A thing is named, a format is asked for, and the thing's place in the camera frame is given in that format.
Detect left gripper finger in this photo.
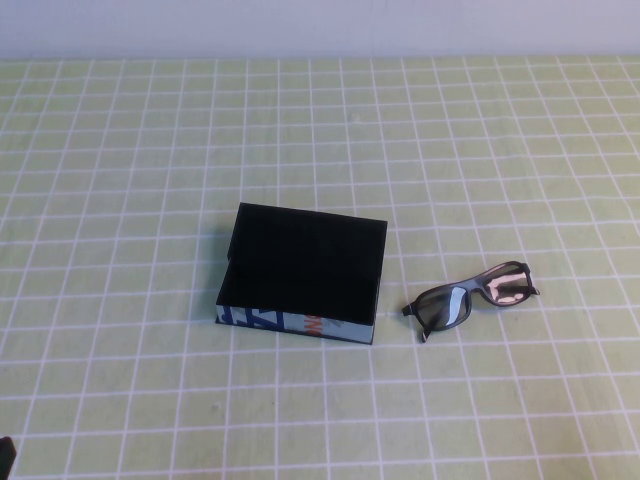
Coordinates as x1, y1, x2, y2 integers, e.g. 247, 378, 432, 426
0, 435, 17, 480

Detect green checked tablecloth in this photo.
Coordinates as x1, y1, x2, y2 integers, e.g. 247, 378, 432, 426
0, 54, 640, 480

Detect black framed glasses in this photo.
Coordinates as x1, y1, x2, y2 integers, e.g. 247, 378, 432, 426
401, 260, 543, 345

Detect black printed glasses case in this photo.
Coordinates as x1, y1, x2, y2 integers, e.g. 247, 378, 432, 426
214, 201, 390, 347

